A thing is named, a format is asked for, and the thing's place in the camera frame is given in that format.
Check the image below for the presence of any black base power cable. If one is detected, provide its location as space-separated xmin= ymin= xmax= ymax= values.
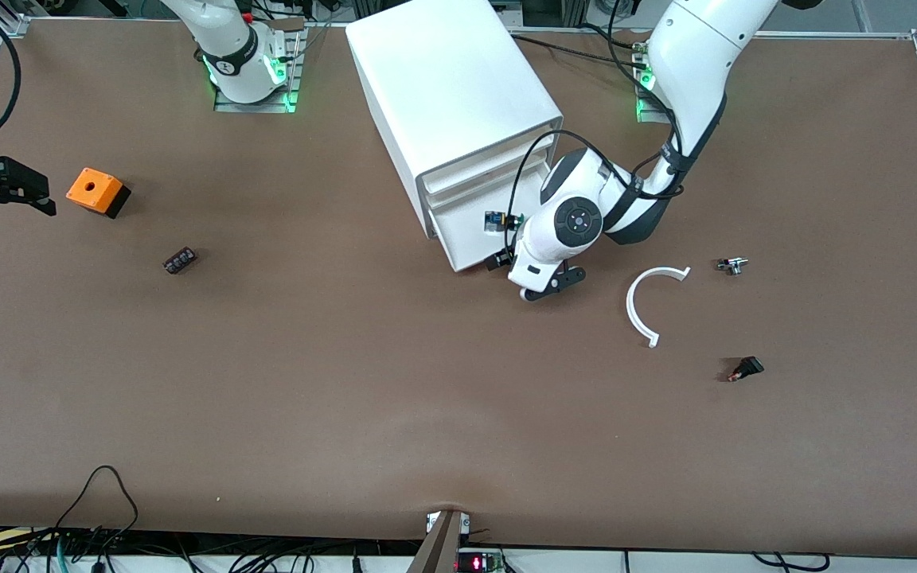
xmin=509 ymin=22 xmax=654 ymax=71

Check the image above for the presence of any thin black cable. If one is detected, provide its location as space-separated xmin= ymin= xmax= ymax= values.
xmin=751 ymin=552 xmax=835 ymax=573

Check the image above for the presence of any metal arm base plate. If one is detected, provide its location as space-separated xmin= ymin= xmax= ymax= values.
xmin=635 ymin=92 xmax=666 ymax=126
xmin=214 ymin=32 xmax=301 ymax=114

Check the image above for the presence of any white drawer cabinet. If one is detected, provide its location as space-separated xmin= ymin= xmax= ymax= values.
xmin=345 ymin=0 xmax=565 ymax=240

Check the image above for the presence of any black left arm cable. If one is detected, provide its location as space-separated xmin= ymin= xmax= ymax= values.
xmin=509 ymin=0 xmax=686 ymax=233

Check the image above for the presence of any device with red display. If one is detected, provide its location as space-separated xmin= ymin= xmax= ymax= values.
xmin=456 ymin=548 xmax=505 ymax=573

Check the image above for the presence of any brown mounting post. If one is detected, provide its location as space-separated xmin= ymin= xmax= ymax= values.
xmin=407 ymin=509 xmax=471 ymax=573

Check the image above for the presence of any black looped cable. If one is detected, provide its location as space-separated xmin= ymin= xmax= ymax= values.
xmin=51 ymin=465 xmax=141 ymax=558

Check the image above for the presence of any white curved plastic clamp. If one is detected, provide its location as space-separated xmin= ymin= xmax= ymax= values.
xmin=626 ymin=266 xmax=693 ymax=349

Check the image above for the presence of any orange button enclosure box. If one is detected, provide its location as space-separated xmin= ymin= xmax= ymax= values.
xmin=66 ymin=167 xmax=132 ymax=220

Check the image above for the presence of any black left camera bracket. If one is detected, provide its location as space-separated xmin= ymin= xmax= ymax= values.
xmin=521 ymin=265 xmax=587 ymax=304

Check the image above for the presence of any white plastic drawer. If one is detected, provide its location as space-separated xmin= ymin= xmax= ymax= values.
xmin=429 ymin=171 xmax=543 ymax=223
xmin=427 ymin=144 xmax=547 ymax=209
xmin=424 ymin=127 xmax=558 ymax=195
xmin=432 ymin=163 xmax=556 ymax=274

